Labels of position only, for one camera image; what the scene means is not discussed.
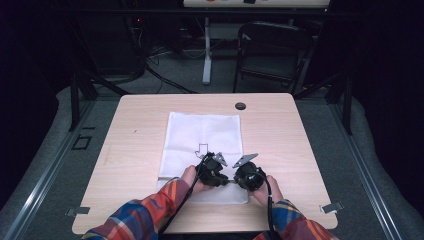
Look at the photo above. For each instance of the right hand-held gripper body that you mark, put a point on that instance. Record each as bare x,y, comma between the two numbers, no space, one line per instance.
250,176

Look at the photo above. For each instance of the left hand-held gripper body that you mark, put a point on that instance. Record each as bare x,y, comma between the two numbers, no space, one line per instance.
208,170

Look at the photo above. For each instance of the white towel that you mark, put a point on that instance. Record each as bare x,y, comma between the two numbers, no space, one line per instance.
203,130

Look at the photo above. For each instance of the person's left hand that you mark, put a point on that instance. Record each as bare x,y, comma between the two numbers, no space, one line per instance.
190,175

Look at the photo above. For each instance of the person's right hand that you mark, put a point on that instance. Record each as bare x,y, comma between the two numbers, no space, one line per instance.
271,193

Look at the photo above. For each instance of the white desk leg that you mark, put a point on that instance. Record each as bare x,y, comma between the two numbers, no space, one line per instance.
207,60

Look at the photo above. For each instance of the black folding chair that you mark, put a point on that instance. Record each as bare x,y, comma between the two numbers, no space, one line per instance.
276,36

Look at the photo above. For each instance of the dark cabinet with red light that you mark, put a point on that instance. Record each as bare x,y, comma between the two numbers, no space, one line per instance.
113,43

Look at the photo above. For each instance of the grey metal table bracket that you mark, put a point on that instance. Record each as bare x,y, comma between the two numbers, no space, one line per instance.
331,207
78,211

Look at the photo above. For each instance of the aluminium floor rail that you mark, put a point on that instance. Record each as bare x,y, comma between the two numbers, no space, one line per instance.
43,180
366,173

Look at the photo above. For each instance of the black metal frame post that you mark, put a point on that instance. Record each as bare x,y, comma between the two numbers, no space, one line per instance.
347,106
74,103

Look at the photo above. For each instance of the black horizontal frame bar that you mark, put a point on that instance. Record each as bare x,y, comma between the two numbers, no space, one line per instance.
166,12

